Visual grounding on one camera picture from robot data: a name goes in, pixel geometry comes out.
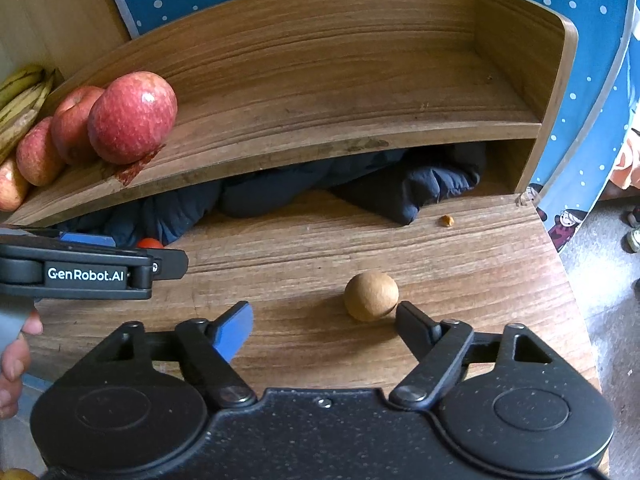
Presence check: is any dark navy jacket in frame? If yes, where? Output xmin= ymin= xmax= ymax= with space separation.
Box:
xmin=55 ymin=142 xmax=488 ymax=251

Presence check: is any bunch of bananas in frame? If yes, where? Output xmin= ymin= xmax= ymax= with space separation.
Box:
xmin=0 ymin=64 xmax=57 ymax=162

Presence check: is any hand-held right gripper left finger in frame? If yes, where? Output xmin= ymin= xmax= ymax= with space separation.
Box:
xmin=65 ymin=301 xmax=258 ymax=409

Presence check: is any wooden shelf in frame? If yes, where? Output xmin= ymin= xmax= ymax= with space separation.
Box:
xmin=0 ymin=0 xmax=580 ymax=227

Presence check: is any red apple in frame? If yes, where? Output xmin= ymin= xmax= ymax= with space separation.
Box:
xmin=87 ymin=71 xmax=178 ymax=166
xmin=16 ymin=116 xmax=66 ymax=187
xmin=51 ymin=85 xmax=107 ymax=166
xmin=0 ymin=157 xmax=32 ymax=212

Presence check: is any orange cloth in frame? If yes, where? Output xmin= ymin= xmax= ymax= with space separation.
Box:
xmin=607 ymin=127 xmax=640 ymax=191

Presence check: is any person's left hand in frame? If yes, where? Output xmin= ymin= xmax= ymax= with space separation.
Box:
xmin=0 ymin=309 xmax=45 ymax=422

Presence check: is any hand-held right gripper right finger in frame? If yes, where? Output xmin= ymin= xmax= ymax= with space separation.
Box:
xmin=389 ymin=301 xmax=577 ymax=410

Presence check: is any brown longan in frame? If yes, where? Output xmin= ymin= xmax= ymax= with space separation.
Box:
xmin=343 ymin=270 xmax=400 ymax=323

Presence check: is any wooden panel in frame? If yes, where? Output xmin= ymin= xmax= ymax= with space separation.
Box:
xmin=0 ymin=0 xmax=133 ymax=92

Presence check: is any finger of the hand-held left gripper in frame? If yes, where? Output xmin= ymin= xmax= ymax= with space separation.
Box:
xmin=0 ymin=227 xmax=119 ymax=259
xmin=0 ymin=248 xmax=190 ymax=302

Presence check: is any blue dotted cloth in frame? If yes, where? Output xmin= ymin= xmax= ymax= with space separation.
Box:
xmin=97 ymin=0 xmax=640 ymax=253

